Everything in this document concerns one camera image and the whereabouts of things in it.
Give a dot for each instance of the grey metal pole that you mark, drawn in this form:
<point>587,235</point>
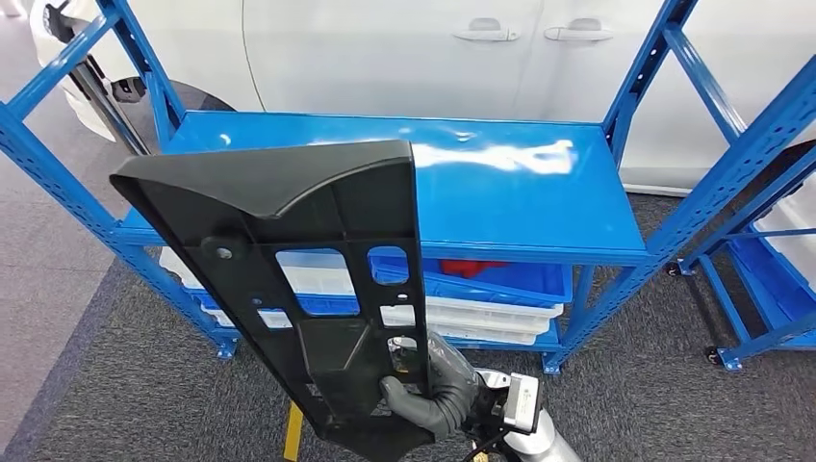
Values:
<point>108,110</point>

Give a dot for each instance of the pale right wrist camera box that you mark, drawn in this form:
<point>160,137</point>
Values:
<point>523,402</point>

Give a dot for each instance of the yellow floor tape square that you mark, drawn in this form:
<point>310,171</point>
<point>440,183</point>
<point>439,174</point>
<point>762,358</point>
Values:
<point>293,433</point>

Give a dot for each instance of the black car wheel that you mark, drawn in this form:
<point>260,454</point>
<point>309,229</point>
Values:
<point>204,102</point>

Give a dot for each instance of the blue metal shelf rack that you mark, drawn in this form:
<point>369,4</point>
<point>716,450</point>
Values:
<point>510,210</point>
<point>765,280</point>

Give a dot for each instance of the black plastic panel part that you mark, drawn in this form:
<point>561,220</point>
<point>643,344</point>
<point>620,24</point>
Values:
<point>191,204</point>

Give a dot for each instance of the blue plastic tray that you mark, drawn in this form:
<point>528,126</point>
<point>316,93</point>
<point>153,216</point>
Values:
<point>529,280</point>
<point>325,306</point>

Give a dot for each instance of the red plastic part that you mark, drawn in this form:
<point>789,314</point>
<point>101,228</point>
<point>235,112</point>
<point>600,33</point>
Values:
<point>472,269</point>

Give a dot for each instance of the white car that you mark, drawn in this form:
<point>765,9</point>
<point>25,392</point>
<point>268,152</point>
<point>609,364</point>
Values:
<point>382,64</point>

